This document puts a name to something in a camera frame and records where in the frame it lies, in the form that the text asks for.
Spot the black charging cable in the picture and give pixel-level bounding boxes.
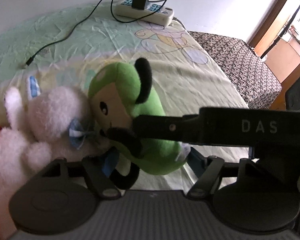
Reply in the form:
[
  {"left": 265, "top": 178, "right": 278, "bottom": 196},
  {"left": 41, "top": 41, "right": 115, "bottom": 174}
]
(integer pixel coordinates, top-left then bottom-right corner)
[{"left": 26, "top": 0, "right": 170, "bottom": 67}]

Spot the brown patterned blanket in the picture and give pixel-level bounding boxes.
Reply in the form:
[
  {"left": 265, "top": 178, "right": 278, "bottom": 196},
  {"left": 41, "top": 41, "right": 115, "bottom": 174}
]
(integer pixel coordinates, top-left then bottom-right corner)
[{"left": 187, "top": 31, "right": 282, "bottom": 110}]

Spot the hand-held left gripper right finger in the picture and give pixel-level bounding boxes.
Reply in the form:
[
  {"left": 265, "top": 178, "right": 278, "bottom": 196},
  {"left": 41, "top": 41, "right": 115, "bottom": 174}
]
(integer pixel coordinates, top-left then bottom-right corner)
[{"left": 186, "top": 148, "right": 255, "bottom": 198}]

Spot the green plush toy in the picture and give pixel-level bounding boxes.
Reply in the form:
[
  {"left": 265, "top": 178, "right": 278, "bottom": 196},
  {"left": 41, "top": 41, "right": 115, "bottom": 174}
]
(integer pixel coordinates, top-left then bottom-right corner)
[{"left": 87, "top": 58, "right": 190, "bottom": 190}]

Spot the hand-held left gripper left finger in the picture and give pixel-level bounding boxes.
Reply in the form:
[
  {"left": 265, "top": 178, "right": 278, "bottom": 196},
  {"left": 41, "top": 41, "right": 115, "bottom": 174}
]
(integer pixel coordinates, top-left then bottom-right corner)
[{"left": 37, "top": 150, "right": 122, "bottom": 199}]

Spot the white power strip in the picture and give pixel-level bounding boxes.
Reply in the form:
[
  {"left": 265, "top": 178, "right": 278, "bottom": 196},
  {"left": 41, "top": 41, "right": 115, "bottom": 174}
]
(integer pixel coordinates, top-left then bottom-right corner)
[{"left": 114, "top": 0, "right": 175, "bottom": 27}]

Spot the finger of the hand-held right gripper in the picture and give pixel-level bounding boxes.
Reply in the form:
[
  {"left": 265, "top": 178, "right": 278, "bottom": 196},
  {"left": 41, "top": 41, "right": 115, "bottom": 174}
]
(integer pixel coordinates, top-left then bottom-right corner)
[{"left": 132, "top": 114, "right": 200, "bottom": 144}]

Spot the white rabbit plush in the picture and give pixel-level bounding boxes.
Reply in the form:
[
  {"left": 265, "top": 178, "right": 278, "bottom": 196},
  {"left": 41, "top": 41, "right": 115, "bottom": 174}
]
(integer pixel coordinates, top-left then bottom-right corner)
[{"left": 0, "top": 76, "right": 108, "bottom": 240}]

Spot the printed bed sheet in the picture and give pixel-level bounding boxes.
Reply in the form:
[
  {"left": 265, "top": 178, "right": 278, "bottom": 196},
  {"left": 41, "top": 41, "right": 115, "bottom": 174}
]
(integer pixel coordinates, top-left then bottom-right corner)
[{"left": 0, "top": 1, "right": 249, "bottom": 190}]

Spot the wooden door frame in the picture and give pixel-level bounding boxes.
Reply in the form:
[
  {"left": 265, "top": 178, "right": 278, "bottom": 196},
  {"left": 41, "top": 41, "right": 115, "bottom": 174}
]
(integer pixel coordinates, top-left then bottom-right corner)
[{"left": 247, "top": 0, "right": 300, "bottom": 49}]

